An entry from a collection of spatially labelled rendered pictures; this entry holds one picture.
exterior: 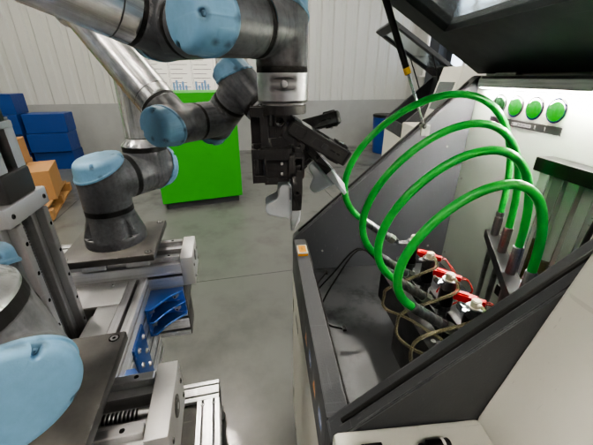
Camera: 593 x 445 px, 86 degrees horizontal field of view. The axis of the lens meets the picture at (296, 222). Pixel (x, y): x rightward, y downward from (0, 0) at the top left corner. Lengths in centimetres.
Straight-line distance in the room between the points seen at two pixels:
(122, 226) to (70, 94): 669
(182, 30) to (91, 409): 49
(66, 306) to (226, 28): 67
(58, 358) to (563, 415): 53
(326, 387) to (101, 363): 37
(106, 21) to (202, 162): 350
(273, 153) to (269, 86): 9
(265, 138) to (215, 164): 347
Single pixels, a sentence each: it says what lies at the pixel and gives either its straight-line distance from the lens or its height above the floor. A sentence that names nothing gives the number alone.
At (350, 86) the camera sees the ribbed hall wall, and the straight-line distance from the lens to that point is 767.
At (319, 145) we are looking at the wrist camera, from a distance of 51.
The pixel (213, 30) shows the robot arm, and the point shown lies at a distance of 40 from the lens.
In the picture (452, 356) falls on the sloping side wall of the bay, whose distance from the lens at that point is 51.
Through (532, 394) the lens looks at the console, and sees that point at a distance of 55.
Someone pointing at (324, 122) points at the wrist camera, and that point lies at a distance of 67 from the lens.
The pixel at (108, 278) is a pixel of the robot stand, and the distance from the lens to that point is 100.
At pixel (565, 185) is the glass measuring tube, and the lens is 86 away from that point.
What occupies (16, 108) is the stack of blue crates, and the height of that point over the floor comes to 101.
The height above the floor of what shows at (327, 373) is 95.
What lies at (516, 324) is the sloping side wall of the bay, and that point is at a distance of 51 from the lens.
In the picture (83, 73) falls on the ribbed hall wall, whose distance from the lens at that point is 745.
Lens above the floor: 144
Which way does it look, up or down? 24 degrees down
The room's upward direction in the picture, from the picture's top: straight up
